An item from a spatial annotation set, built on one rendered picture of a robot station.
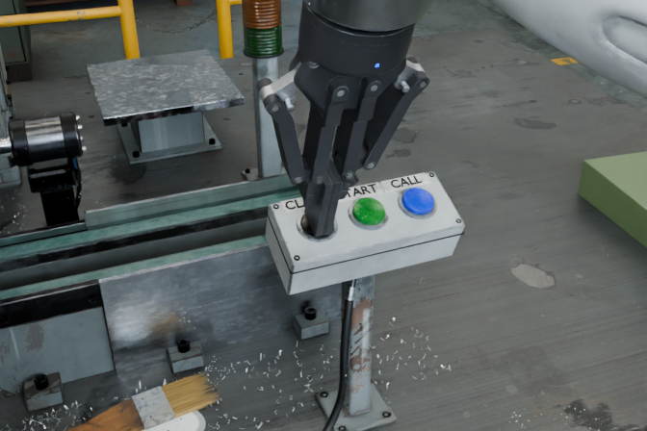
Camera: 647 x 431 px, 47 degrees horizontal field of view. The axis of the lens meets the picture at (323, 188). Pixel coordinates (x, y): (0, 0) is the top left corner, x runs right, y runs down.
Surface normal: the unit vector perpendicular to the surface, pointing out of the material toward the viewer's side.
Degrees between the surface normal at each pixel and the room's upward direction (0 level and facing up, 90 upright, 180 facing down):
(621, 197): 90
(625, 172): 3
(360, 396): 90
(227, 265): 90
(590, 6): 105
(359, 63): 110
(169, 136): 90
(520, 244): 0
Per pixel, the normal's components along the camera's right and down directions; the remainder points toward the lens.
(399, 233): 0.13, -0.64
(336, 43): -0.42, 0.65
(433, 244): 0.34, 0.74
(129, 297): 0.36, 0.46
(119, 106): 0.00, -0.87
